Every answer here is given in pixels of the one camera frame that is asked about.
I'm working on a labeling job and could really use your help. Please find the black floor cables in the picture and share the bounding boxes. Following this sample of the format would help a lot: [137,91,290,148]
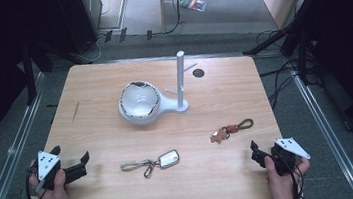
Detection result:
[252,23,325,112]

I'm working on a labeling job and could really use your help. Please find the black round table cap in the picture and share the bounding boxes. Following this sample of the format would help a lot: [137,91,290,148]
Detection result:
[191,67,206,79]

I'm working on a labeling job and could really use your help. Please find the brown keychain with olive loop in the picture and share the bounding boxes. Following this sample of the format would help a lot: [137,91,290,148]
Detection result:
[207,117,257,146]

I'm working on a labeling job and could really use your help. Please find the white bowl with silver rim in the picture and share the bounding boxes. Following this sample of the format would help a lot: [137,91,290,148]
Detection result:
[117,77,163,121]

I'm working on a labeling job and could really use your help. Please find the person's right hand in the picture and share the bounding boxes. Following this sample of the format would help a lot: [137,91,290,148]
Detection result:
[263,151,316,199]

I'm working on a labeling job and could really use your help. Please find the white floor cable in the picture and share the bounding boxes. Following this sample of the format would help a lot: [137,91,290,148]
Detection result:
[67,0,118,66]

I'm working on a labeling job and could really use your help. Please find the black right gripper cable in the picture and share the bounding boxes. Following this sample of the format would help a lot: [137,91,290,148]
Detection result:
[285,152,309,199]

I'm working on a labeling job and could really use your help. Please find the black metal stand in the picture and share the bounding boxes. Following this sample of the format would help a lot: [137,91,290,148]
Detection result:
[19,41,40,106]

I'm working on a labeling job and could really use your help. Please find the black hanging cable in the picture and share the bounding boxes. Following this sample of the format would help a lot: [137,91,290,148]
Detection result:
[152,0,189,37]

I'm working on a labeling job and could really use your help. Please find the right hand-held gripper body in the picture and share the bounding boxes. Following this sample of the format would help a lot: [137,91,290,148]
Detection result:
[262,134,314,179]

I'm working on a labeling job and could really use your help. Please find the colourful packet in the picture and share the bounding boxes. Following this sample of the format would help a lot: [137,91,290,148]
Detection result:
[178,0,210,15]

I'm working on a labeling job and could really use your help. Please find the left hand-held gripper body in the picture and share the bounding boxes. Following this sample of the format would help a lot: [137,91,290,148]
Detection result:
[30,145,91,193]

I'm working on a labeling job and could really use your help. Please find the black cabinet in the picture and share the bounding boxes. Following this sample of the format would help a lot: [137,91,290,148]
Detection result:
[53,0,109,57]

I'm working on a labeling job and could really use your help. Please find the black tripod stand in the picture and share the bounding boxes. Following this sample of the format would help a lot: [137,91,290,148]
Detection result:
[237,0,348,93]

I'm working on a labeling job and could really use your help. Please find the silver keychain with grey strap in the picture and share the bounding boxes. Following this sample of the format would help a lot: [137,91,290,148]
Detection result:
[117,148,183,182]

